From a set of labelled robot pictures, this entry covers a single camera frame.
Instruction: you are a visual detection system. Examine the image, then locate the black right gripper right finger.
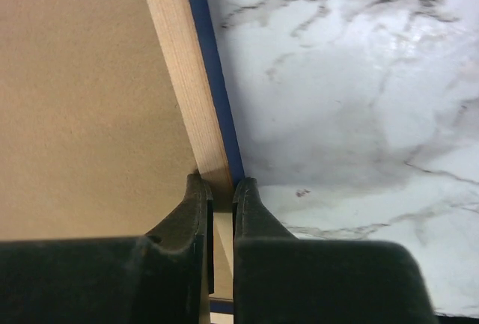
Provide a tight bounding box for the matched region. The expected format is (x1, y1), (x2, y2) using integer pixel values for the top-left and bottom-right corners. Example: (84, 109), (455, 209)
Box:
(234, 178), (437, 324)

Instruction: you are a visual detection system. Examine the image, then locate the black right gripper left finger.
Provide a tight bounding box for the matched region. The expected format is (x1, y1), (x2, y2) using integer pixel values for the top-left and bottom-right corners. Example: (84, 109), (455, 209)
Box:
(1, 174), (213, 323)

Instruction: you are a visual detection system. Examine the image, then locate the brown frame backing board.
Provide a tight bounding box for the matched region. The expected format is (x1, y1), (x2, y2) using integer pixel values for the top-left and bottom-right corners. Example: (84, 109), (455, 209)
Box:
(1, 0), (195, 240)

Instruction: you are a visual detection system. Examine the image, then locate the blue wooden picture frame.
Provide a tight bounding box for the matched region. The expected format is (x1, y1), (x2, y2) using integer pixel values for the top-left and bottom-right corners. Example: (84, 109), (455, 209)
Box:
(147, 0), (234, 323)

